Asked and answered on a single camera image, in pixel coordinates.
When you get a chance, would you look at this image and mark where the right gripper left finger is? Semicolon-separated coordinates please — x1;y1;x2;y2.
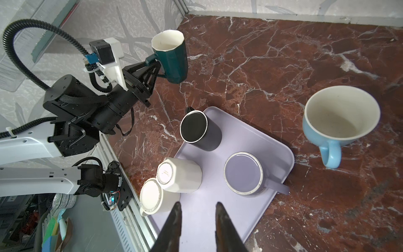
150;202;182;252

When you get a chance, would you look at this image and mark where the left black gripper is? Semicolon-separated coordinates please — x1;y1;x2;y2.
91;61;161;134

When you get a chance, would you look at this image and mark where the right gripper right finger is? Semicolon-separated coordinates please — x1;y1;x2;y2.
215;202;248;252

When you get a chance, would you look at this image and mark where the dark green mug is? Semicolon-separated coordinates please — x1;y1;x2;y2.
145;29;188;84

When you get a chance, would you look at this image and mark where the lavender mug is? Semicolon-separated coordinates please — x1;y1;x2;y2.
223;152;290;197

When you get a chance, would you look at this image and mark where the light blue mug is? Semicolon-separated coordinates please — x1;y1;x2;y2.
303;86;381;169

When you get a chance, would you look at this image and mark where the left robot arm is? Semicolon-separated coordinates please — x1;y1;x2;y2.
1;19;161;197

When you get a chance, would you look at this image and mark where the cream round mug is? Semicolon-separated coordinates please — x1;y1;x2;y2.
140;178;181;217

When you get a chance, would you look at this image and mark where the white faceted mug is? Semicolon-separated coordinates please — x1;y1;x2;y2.
156;157;203;193

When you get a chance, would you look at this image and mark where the black enamel mug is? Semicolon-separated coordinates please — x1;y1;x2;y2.
179;107;222;151

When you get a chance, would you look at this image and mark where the lavender plastic tray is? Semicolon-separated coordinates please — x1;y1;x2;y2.
147;106;296;252

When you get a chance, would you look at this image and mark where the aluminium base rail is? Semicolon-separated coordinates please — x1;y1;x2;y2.
93;134;157;252

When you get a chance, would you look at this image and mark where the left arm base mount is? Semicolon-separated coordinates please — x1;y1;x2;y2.
100;161;133;212

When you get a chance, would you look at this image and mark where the clear acrylic wall shelf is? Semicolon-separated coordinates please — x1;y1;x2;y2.
1;0;80;92

